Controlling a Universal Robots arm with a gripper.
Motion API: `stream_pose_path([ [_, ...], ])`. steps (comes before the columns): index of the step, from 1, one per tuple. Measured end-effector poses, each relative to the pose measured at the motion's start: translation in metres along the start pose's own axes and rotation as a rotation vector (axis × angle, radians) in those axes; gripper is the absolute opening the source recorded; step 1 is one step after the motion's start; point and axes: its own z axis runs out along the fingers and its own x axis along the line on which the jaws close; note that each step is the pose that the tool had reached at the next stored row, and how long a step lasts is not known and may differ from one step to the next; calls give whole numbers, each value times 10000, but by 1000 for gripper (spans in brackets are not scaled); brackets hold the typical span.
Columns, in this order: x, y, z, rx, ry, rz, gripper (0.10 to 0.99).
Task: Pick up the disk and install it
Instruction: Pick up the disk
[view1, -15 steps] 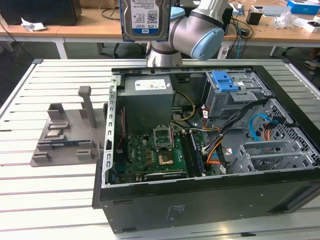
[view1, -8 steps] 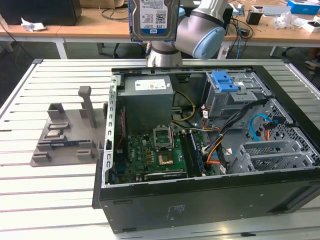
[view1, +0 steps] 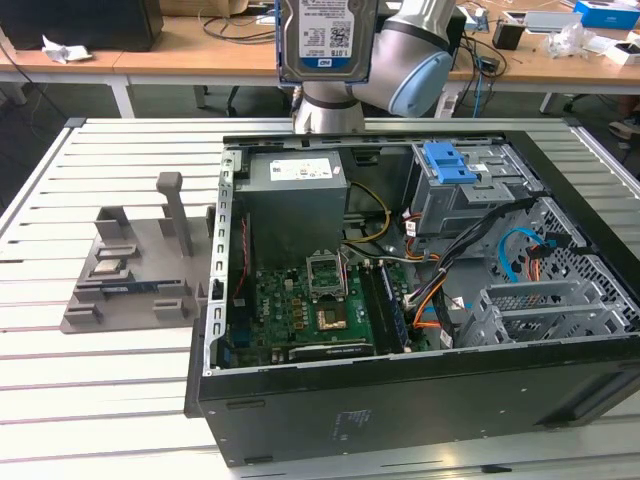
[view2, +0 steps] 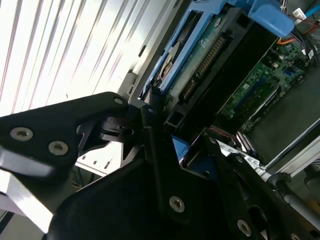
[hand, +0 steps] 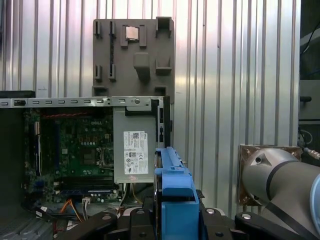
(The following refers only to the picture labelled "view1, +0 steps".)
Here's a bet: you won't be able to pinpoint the small black container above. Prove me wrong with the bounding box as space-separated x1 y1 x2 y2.
492 19 526 50

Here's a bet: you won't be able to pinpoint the gold chipset chip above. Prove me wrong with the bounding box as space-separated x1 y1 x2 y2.
315 305 350 332

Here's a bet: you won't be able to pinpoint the grey parts rack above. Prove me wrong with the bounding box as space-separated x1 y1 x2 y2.
58 171 217 335

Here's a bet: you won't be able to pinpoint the black cable bundle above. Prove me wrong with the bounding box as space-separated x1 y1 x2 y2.
407 197 551 321

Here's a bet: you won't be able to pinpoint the clear plastic bag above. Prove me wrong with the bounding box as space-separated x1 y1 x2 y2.
544 22 601 59

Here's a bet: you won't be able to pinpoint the CPU socket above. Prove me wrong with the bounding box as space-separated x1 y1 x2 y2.
304 247 349 299

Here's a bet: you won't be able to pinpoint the thin red wire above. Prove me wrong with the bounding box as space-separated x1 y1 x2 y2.
238 214 250 301

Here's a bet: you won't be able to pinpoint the grey power supply unit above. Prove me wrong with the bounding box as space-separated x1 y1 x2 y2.
233 151 351 261

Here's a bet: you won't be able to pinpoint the dark blue RAM stick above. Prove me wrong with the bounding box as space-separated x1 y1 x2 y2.
98 282 162 296
377 262 414 354

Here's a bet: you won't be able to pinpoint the metal disk bay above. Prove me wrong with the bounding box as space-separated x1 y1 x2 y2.
462 278 631 347

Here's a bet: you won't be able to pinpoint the crumpled white paper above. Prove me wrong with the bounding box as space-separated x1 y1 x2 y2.
42 33 94 65

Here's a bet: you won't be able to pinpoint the black hanging cables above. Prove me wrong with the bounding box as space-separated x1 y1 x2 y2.
462 29 504 119

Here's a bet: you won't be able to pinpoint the blue plastic drive latch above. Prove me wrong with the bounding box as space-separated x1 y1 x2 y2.
422 141 480 185

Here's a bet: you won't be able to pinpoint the hard disk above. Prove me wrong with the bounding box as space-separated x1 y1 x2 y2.
273 0 377 85

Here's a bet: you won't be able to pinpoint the grey flat box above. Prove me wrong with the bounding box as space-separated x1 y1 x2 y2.
524 10 584 34

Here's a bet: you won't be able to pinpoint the blue cardboard box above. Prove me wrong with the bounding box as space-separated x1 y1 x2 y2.
573 0 640 29

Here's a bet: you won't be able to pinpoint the white box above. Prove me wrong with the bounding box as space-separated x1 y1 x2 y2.
589 39 640 66

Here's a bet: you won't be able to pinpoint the orange wire bundle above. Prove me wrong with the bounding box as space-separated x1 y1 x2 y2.
399 234 451 331

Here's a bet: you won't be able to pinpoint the blue data wire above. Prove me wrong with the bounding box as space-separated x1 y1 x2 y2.
498 225 544 282

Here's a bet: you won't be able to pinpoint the wooden desk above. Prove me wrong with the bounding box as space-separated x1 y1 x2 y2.
0 13 281 119
447 2 640 116

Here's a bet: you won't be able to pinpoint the white power adapter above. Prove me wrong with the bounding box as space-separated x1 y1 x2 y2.
434 92 461 119

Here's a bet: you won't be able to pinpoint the grey metal drive cage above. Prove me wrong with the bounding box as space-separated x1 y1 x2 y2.
407 142 544 239

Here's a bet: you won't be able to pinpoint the large black box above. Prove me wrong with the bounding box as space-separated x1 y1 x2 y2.
0 0 164 53

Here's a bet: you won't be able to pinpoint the yellow and black cable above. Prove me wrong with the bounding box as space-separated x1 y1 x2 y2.
342 180 392 247

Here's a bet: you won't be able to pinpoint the black graphics card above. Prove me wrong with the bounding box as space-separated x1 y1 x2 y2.
287 339 376 363

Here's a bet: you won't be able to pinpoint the green motherboard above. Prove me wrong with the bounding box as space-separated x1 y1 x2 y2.
222 239 436 369

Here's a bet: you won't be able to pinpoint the black PC case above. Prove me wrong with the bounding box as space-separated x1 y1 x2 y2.
183 128 640 469

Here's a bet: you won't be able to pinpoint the person leg with shoe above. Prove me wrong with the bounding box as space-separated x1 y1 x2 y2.
607 93 640 146

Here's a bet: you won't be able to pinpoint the coloured disk power wire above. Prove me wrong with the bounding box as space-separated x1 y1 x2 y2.
524 238 559 284

